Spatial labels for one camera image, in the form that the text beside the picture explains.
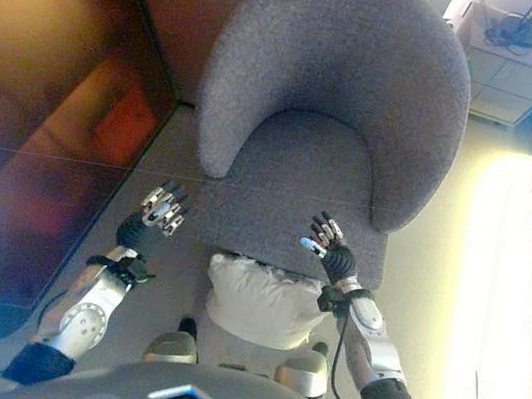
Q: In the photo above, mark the grey fabric armchair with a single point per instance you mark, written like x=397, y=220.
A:
x=337, y=69

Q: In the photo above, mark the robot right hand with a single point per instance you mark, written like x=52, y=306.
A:
x=339, y=262

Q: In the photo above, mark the grey robot torso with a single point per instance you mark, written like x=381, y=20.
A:
x=129, y=390

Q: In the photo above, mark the silver robot leg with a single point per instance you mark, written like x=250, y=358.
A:
x=172, y=346
x=301, y=374

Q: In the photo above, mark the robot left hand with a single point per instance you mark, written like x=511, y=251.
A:
x=136, y=234

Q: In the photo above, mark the silver robot left leg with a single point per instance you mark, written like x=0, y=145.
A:
x=172, y=346

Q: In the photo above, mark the black lamp base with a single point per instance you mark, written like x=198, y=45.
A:
x=518, y=27

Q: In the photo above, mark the white tiled nightstand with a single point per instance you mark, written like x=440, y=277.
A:
x=507, y=81

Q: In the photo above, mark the white frilled cushion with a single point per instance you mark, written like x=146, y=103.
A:
x=264, y=305

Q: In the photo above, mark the dark wooden cabinet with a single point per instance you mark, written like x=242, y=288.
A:
x=30, y=122

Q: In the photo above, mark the silver robot right leg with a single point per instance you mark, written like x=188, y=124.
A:
x=301, y=374

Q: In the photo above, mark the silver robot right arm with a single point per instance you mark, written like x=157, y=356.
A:
x=384, y=360

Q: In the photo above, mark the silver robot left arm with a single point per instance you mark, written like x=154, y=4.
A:
x=82, y=319

